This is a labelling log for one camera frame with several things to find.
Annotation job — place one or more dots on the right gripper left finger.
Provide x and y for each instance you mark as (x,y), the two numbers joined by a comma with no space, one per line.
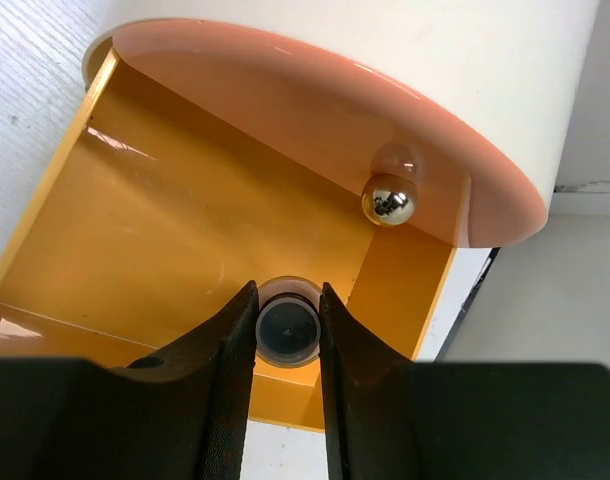
(178,413)

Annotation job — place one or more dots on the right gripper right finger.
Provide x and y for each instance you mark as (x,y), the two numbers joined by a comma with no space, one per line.
(387,417)

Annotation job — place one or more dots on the beige foundation bottle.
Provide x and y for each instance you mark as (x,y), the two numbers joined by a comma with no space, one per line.
(288,327)

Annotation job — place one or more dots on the yellow drawer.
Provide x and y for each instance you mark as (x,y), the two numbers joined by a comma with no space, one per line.
(153,214)

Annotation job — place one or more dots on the orange top drawer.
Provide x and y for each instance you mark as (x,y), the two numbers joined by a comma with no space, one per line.
(343,121)

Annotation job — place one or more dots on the cream round drawer cabinet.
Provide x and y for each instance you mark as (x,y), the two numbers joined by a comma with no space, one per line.
(508,69)

